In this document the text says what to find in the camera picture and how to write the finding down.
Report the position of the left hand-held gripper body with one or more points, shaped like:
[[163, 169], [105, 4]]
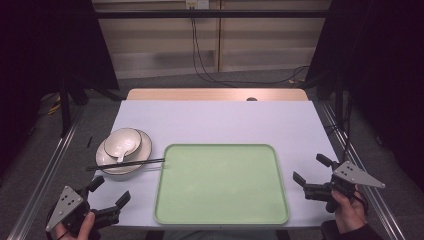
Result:
[[68, 203]]

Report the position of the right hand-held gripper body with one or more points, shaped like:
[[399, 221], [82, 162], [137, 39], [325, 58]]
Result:
[[350, 175]]

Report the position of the person's left hand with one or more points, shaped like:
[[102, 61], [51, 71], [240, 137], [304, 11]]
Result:
[[85, 230]]

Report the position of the person's right hand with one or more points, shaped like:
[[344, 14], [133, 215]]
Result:
[[350, 213]]

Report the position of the black chopstick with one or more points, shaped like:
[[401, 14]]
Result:
[[133, 163], [110, 166]]

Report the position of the white ceramic spoon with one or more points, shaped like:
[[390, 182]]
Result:
[[120, 156]]

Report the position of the small black stick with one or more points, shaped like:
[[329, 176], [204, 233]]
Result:
[[89, 141]]

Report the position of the white bowl with dark rim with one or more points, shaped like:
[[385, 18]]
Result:
[[121, 140]]

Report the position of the white plate with dark rim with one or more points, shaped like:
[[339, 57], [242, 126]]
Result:
[[145, 150]]

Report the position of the light green tray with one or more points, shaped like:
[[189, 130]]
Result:
[[220, 185]]

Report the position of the white table mat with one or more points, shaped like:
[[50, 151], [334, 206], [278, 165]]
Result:
[[216, 123]]

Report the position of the black curtain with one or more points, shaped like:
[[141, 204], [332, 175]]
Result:
[[40, 50], [383, 66]]

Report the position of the metal floor rail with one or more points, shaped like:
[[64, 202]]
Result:
[[43, 180], [383, 210]]

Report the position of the black stand post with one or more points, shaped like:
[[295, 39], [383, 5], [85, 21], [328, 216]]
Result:
[[65, 110]]

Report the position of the black horizontal frame bar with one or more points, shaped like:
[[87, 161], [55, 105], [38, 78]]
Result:
[[213, 14]]

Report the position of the white wall socket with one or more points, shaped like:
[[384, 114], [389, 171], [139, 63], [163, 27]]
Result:
[[197, 3]]

